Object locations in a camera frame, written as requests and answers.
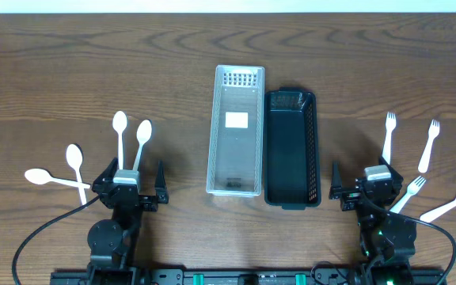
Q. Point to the white plastic spoon left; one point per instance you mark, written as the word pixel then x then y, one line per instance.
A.
pixel 74 159

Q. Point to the white plastic spoon tilted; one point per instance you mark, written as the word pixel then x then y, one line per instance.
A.
pixel 143 135

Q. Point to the white plastic spoon horizontal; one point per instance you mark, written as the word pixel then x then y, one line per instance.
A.
pixel 42 176

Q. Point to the white plastic spoon upright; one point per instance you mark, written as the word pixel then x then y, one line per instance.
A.
pixel 119 124

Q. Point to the white plastic fork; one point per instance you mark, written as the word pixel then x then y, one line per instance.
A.
pixel 391 123
pixel 412 189
pixel 433 132

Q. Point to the black plastic perforated basket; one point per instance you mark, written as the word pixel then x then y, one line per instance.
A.
pixel 292 177

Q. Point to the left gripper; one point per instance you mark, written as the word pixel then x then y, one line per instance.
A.
pixel 140 199

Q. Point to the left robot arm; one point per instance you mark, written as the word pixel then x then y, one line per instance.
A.
pixel 112 241

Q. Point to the white plastic spoon right side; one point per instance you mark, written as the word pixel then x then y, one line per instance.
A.
pixel 434 214

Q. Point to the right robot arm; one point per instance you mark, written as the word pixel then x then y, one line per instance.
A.
pixel 387 240

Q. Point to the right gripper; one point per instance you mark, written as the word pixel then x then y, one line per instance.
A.
pixel 355 192

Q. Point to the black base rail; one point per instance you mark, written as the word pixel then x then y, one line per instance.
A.
pixel 180 277

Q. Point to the clear plastic perforated basket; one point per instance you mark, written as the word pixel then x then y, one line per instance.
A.
pixel 235 160

